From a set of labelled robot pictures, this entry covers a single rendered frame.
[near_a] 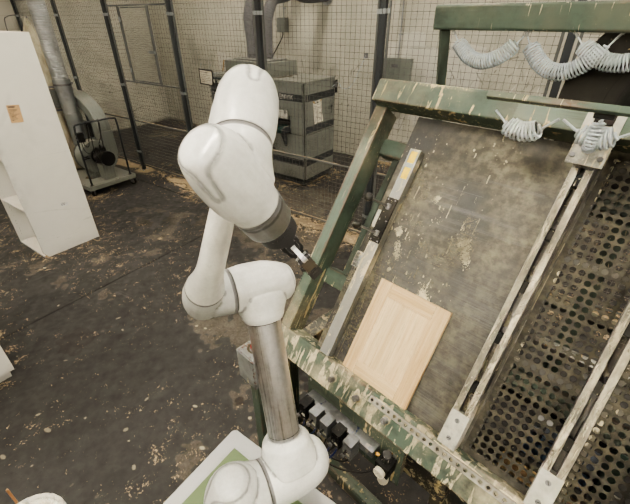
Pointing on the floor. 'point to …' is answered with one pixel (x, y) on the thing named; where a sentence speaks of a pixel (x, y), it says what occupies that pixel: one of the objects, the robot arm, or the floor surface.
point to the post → (259, 415)
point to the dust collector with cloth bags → (93, 157)
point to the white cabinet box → (28, 147)
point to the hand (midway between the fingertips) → (311, 267)
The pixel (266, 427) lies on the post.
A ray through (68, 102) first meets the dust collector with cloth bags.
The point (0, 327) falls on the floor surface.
